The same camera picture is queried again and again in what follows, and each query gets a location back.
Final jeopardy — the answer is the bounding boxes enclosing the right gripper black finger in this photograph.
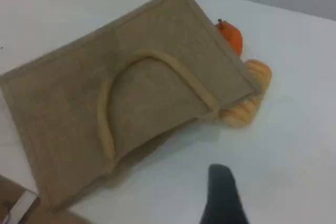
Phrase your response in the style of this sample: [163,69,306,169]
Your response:
[199,163,249,224]

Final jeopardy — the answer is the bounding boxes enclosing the orange pear-shaped pastry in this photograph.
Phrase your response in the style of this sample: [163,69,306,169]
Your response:
[215,18,244,57]

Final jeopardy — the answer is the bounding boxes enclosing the striped long bread roll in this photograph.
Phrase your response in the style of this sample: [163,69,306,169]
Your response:
[219,58,272,130]

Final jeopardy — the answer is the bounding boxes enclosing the brown jute tote bag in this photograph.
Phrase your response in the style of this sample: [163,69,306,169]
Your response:
[0,0,263,224]

